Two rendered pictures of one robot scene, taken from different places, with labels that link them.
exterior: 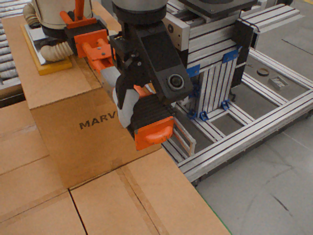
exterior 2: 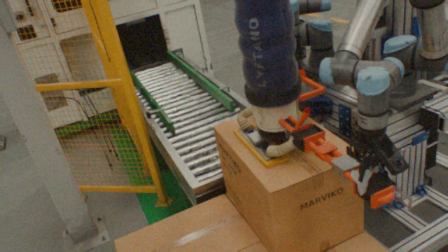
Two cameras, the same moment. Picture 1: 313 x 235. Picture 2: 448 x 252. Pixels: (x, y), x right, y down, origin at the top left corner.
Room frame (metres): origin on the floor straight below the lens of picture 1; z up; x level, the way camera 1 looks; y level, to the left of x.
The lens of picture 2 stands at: (-0.57, 0.22, 1.84)
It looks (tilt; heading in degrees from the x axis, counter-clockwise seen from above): 29 degrees down; 12
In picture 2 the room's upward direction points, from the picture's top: 11 degrees counter-clockwise
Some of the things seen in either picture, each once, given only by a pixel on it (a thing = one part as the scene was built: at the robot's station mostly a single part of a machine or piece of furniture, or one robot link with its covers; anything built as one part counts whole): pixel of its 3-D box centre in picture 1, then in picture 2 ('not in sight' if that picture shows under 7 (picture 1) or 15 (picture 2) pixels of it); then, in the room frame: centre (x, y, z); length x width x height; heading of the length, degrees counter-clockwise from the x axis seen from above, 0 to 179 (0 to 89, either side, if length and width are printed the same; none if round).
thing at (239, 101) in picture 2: not in sight; (222, 94); (2.37, 0.81, 0.50); 2.31 x 0.05 x 0.19; 31
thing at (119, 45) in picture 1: (140, 41); (370, 142); (0.38, 0.03, 1.22); 0.09 x 0.08 x 0.12; 28
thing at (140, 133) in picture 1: (145, 120); (373, 190); (0.36, 0.02, 1.07); 0.08 x 0.07 x 0.05; 28
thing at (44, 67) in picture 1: (42, 39); (258, 141); (0.84, 0.38, 0.97); 0.34 x 0.10 x 0.05; 28
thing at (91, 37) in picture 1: (87, 37); (308, 137); (0.67, 0.18, 1.07); 0.10 x 0.08 x 0.06; 118
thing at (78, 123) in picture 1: (82, 85); (283, 176); (0.89, 0.30, 0.74); 0.60 x 0.40 x 0.40; 28
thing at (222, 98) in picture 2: not in sight; (198, 73); (2.64, 1.04, 0.60); 1.60 x 0.10 x 0.09; 31
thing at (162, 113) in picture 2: not in sight; (140, 92); (2.37, 1.50, 0.60); 1.60 x 0.10 x 0.09; 31
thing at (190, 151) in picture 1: (156, 95); (375, 173); (0.43, 0.00, 1.07); 0.31 x 0.03 x 0.05; 28
